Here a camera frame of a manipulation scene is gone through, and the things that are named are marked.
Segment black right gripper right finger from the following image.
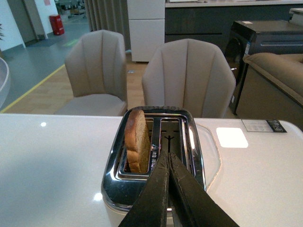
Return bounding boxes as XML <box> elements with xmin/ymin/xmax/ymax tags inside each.
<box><xmin>169</xmin><ymin>152</ymin><xmax>238</xmax><ymax>227</ymax></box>

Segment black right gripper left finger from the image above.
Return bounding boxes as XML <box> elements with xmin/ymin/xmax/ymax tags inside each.
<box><xmin>119</xmin><ymin>151</ymin><xmax>169</xmax><ymax>227</ymax></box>

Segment brown bread slice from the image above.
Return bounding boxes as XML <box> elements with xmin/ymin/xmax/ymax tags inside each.
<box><xmin>125</xmin><ymin>110</ymin><xmax>151</xmax><ymax>174</ymax></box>

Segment white round plate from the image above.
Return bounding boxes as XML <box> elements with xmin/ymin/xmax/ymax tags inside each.
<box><xmin>0</xmin><ymin>58</ymin><xmax>11</xmax><ymax>107</ymax></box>

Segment white chrome two-slot toaster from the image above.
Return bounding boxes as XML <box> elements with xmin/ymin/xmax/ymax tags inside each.
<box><xmin>101</xmin><ymin>106</ymin><xmax>206</xmax><ymax>226</ymax></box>

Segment black grey label sticker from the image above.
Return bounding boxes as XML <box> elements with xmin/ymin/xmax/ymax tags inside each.
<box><xmin>242</xmin><ymin>119</ymin><xmax>287</xmax><ymax>133</ymax></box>

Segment right beige upholstered chair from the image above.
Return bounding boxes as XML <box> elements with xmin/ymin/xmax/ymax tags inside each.
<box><xmin>142</xmin><ymin>39</ymin><xmax>236</xmax><ymax>118</ymax></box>

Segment beige upholstered chair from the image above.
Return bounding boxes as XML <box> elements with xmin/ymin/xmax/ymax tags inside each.
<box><xmin>142</xmin><ymin>39</ymin><xmax>236</xmax><ymax>118</ymax></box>
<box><xmin>56</xmin><ymin>30</ymin><xmax>127</xmax><ymax>116</ymax></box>

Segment left beige upholstered chair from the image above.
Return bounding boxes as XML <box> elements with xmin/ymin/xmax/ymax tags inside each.
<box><xmin>56</xmin><ymin>30</ymin><xmax>127</xmax><ymax>116</ymax></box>

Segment beige sofa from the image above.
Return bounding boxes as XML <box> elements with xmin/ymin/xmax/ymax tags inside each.
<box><xmin>236</xmin><ymin>52</ymin><xmax>303</xmax><ymax>132</ymax></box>

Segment black washing machine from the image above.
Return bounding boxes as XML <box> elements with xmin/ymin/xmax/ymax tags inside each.
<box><xmin>224</xmin><ymin>20</ymin><xmax>303</xmax><ymax>114</ymax></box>

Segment dark grey kitchen counter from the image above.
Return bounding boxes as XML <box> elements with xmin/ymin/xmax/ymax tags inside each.
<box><xmin>165</xmin><ymin>0</ymin><xmax>303</xmax><ymax>51</ymax></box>

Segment white cabinet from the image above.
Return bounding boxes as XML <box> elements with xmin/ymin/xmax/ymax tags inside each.
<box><xmin>127</xmin><ymin>0</ymin><xmax>165</xmax><ymax>62</ymax></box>

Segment beige curtain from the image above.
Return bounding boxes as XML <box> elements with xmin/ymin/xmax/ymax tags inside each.
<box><xmin>85</xmin><ymin>0</ymin><xmax>131</xmax><ymax>50</ymax></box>

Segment red fire extinguisher box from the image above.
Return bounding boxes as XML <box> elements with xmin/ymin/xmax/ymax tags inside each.
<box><xmin>49</xmin><ymin>15</ymin><xmax>64</xmax><ymax>35</ymax></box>

